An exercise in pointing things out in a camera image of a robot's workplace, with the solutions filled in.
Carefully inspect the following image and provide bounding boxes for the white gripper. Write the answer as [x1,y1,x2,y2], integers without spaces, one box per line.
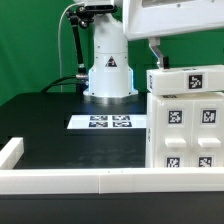
[123,0,224,69]

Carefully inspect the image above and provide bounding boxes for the small white cabinet top block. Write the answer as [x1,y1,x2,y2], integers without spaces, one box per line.
[147,65,224,95]

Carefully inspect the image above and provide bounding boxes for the white cabinet body box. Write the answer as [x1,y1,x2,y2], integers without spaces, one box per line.
[145,92,224,168]

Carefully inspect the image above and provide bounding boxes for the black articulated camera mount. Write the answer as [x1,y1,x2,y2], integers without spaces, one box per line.
[66,4,118,80]

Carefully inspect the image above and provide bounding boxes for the white hanging cable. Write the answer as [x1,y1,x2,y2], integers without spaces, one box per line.
[57,2,86,94]

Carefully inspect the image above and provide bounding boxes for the black floor cables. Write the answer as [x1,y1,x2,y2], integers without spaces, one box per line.
[40,75,89,94]

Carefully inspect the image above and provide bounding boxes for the flat white tagged base plate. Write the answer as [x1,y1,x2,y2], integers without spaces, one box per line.
[67,115,146,130]

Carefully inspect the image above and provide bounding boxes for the white U-shaped fence frame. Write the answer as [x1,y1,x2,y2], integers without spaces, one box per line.
[0,137,224,195]

